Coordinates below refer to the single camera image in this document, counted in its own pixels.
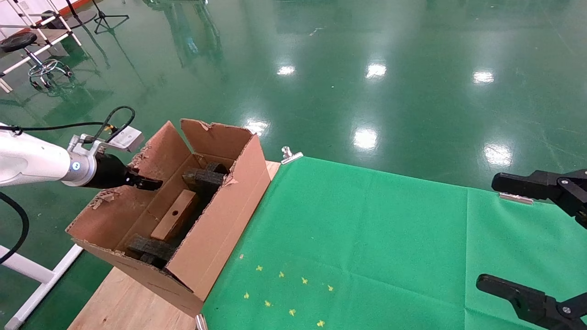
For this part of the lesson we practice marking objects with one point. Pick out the small taped cardboard box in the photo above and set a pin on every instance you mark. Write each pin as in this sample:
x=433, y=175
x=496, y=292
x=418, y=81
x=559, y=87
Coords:
x=174, y=215

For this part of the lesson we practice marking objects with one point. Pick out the black foam block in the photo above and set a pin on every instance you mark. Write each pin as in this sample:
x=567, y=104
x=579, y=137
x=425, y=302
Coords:
x=204, y=179
x=151, y=250

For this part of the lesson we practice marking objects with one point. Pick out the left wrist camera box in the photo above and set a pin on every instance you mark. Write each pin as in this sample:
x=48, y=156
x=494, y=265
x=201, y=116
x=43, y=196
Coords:
x=128, y=139

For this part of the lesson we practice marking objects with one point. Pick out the silver binder clip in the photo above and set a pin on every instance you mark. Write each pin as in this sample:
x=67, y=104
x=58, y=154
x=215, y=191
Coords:
x=292, y=158
x=201, y=322
x=516, y=198

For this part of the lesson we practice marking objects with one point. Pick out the white metal floor stand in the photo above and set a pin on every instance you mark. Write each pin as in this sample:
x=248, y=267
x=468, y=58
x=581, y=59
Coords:
x=43, y=286

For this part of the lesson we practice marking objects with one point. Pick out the black round-base stand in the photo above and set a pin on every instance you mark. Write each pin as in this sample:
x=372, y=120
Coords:
x=73, y=19

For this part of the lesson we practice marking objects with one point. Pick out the green table cloth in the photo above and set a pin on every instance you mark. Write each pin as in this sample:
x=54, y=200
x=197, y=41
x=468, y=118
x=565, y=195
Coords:
x=390, y=238

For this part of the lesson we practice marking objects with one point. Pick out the black tripod stand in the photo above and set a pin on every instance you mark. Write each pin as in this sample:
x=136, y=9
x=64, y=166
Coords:
x=105, y=16

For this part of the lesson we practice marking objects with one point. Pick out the black round stool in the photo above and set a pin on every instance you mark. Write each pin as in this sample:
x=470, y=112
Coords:
x=18, y=41

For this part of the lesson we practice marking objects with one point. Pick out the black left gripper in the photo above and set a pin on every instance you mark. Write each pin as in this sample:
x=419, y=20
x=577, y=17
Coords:
x=110, y=172

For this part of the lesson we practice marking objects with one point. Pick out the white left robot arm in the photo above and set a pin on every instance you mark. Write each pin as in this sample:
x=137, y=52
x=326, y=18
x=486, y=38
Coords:
x=27, y=160

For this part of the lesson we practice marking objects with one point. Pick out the large open cardboard carton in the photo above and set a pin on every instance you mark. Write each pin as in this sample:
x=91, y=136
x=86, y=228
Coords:
x=220, y=238

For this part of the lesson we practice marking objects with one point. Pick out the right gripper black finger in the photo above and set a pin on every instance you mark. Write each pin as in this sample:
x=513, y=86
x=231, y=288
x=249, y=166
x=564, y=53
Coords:
x=527, y=305
x=518, y=183

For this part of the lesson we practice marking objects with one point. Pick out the white metal frame table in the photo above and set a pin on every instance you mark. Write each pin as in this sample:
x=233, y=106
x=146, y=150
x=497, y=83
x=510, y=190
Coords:
x=50, y=35

